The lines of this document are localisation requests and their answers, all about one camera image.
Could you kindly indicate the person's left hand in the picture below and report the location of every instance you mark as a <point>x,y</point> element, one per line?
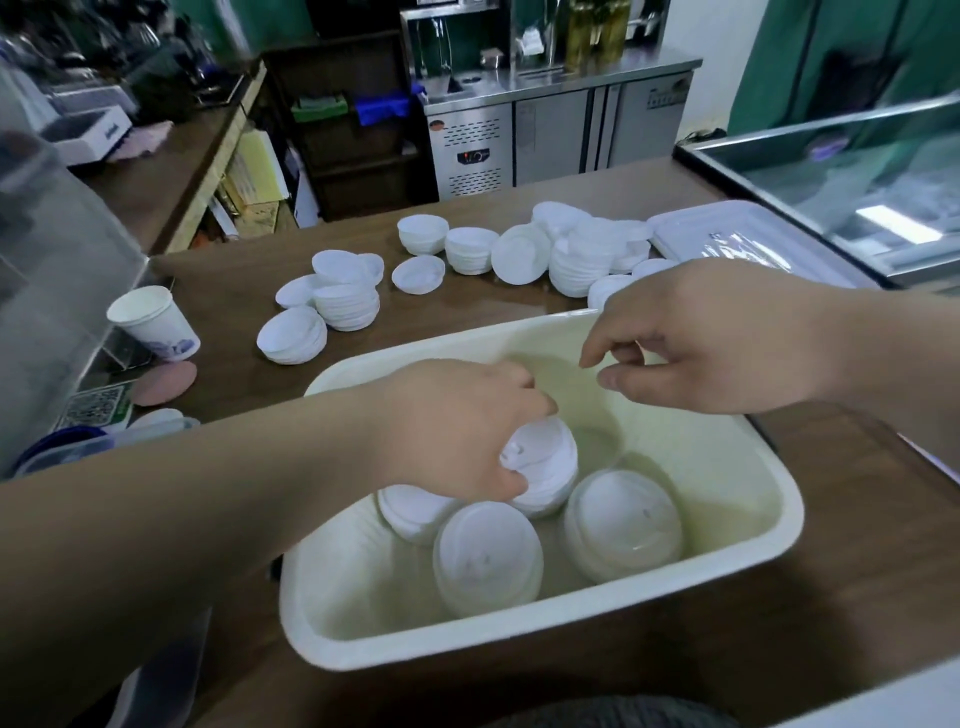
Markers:
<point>442,420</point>

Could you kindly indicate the person's right hand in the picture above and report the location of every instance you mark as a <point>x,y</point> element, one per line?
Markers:
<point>727,337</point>

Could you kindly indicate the person's left thumb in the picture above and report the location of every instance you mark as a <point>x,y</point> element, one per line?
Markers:
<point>491,480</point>

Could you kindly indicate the person's right thumb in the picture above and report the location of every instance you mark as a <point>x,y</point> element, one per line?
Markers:
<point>637,384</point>

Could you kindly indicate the white plastic lid stack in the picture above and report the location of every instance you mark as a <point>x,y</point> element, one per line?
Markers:
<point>487,559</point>
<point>412,514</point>
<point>622,525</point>
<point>551,469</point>

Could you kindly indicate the person's left forearm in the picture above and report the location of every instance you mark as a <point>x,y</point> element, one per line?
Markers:
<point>165,525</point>

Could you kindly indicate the person's right forearm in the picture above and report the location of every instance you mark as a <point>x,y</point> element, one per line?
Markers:
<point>907,367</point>

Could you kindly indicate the white rectangular plastic basin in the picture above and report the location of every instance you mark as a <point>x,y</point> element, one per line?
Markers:
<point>735,480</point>

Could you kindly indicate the scattered white lid piles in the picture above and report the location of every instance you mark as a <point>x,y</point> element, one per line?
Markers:
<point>577,255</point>

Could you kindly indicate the white tray with plastic wrap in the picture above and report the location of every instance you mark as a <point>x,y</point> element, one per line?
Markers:
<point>750,240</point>

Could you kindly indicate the stainless steel counter fridge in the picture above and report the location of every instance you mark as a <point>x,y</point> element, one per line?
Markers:
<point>555,127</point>

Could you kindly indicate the glass display case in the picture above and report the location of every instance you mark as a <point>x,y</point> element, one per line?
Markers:
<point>847,187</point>

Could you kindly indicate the pink round pad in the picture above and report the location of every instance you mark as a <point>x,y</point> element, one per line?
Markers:
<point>171,382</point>

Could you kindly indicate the dark storage shelf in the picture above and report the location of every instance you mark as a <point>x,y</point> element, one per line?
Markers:
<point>352,157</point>

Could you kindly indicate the yellow liquid bottles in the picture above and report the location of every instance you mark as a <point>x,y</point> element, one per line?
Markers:
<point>596,30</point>

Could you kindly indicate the white paper cup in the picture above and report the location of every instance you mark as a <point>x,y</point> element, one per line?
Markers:
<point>154,322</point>

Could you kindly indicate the blue packet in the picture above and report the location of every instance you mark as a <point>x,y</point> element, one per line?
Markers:
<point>382,107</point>

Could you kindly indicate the green curtain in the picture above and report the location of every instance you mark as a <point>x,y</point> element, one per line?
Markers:
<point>840,52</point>

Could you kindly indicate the yellow cardboard box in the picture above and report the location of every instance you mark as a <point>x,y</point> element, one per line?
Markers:
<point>255,169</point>

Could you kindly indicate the green printed sign card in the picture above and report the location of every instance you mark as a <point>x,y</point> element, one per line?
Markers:
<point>94,409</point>

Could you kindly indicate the green packet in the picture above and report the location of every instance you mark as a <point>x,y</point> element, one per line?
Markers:
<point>321,107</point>

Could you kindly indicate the blue rimmed plastic container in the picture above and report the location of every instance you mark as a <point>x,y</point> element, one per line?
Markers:
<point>64,450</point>

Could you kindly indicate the wooden side counter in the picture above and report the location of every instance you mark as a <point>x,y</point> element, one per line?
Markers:
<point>172,187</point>

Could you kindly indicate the clear acrylic cover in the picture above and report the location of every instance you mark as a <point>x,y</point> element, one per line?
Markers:
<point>52,285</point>

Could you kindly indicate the pink cloth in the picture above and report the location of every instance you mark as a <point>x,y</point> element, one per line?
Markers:
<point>142,141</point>

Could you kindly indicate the white cardboard box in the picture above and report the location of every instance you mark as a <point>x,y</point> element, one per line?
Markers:
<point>86,135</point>

